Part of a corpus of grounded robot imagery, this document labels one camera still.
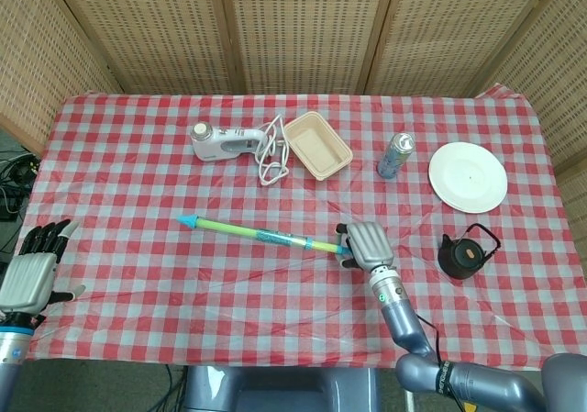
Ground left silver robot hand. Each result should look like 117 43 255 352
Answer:
0 218 87 326

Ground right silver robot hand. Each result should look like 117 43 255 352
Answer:
334 221 396 271

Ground green blue water pump toy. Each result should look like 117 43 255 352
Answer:
177 214 316 251

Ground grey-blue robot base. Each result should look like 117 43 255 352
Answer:
183 364 382 412

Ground white electric hand mixer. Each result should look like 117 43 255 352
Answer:
190 121 265 162

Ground light blue drink can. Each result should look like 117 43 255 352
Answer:
376 131 416 180

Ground black kettle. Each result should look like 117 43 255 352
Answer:
437 222 502 281

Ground beige rectangular food container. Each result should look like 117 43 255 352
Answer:
282 111 354 183

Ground white round plate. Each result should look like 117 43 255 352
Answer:
428 140 509 214

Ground red white checkered tablecloth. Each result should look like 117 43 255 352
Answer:
16 84 587 372

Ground woven bamboo screen panel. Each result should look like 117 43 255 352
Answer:
366 0 565 97
217 0 398 95
474 0 587 257
0 0 125 156
48 0 233 95

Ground black cable bundle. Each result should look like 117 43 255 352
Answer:
0 148 42 223

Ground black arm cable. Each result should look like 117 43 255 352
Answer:
415 315 455 399

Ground white mixer power cable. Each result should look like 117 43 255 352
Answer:
254 113 293 187

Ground blue floor cable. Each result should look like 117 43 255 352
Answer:
153 365 185 412

